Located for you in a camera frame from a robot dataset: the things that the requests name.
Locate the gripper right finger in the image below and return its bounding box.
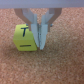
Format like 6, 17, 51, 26
39, 7, 63, 51

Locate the yellow block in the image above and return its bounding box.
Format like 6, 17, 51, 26
12, 24, 39, 53

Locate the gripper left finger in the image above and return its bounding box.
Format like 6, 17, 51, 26
13, 7, 43, 51

